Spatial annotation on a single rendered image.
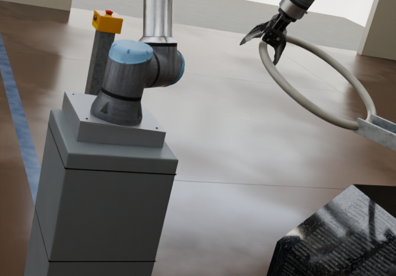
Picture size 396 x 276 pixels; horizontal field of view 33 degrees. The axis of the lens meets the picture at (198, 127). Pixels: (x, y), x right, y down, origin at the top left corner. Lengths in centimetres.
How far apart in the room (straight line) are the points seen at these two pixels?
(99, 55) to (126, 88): 102
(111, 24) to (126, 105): 100
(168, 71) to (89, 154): 45
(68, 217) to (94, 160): 23
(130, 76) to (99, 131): 22
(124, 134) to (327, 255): 82
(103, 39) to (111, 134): 105
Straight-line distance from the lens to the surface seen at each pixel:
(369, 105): 244
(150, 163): 231
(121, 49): 231
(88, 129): 231
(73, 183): 228
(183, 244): 355
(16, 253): 323
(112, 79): 233
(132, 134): 235
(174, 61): 248
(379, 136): 221
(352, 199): 248
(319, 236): 242
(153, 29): 246
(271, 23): 225
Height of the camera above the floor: 175
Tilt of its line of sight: 19 degrees down
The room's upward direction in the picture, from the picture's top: 14 degrees clockwise
